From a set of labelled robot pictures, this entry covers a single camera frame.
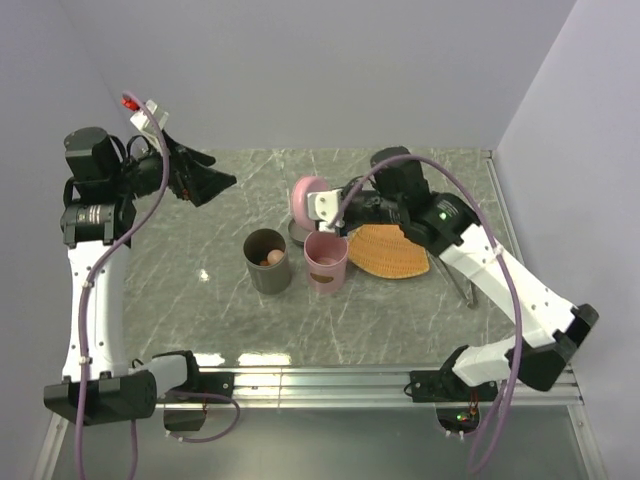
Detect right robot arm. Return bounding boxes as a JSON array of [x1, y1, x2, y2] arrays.
[[334, 147, 599, 400]]

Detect metal food tongs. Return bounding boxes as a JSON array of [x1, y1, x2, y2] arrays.
[[435, 258, 479, 310]]

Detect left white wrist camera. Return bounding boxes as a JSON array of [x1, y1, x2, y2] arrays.
[[130, 99, 169, 137]]

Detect grey lid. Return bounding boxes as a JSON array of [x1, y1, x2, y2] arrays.
[[287, 219, 309, 246]]

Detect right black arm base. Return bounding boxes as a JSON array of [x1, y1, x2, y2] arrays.
[[403, 370, 498, 438]]

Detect pink egg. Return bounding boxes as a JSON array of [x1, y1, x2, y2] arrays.
[[267, 249, 284, 265]]

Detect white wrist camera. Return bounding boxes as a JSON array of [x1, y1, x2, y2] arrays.
[[306, 189, 344, 234], [130, 99, 169, 137]]

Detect pink cylindrical container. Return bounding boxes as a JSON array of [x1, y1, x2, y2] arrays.
[[303, 232, 348, 294]]

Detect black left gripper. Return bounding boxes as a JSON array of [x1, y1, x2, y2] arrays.
[[110, 128, 235, 206]]

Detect pink lid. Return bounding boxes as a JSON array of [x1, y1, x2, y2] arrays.
[[291, 176, 329, 231]]

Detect woven bamboo basket tray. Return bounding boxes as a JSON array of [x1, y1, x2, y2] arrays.
[[348, 225, 430, 280]]

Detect aluminium mounting rail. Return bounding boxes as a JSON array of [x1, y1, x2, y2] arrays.
[[53, 363, 586, 411]]

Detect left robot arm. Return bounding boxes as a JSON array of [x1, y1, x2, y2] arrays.
[[43, 127, 237, 426]]

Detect purple cable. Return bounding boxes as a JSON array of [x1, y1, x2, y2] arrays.
[[72, 89, 241, 480], [329, 153, 524, 475]]

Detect white steamed bun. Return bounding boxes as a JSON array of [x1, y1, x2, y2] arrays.
[[315, 257, 339, 266]]

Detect grey cylindrical container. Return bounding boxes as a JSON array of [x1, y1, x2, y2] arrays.
[[243, 228, 292, 295]]

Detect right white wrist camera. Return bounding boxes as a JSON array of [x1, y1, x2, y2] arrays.
[[306, 189, 344, 234]]

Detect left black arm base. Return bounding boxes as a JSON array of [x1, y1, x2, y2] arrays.
[[156, 370, 239, 438]]

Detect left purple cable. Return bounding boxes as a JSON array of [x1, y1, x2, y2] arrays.
[[72, 89, 241, 480]]

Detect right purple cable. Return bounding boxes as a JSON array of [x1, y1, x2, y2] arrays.
[[329, 153, 524, 475]]

